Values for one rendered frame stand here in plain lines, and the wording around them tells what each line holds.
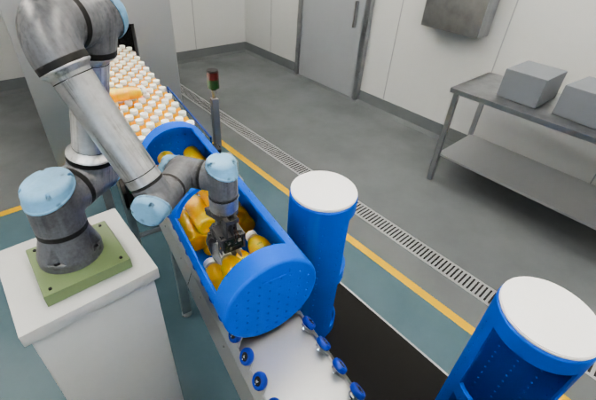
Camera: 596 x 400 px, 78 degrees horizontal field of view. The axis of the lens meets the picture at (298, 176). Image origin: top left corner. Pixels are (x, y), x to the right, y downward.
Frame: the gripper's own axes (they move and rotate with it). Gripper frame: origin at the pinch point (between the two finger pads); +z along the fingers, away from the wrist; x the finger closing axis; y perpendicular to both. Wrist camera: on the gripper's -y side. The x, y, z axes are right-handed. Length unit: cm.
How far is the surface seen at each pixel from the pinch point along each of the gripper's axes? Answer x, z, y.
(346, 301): 78, 96, -18
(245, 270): -1.2, -11.1, 16.7
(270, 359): 1.5, 17.9, 26.0
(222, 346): -7.4, 23.7, 12.4
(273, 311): 5.7, 6.5, 19.9
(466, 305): 152, 110, 15
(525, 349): 62, 11, 63
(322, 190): 51, 7, -20
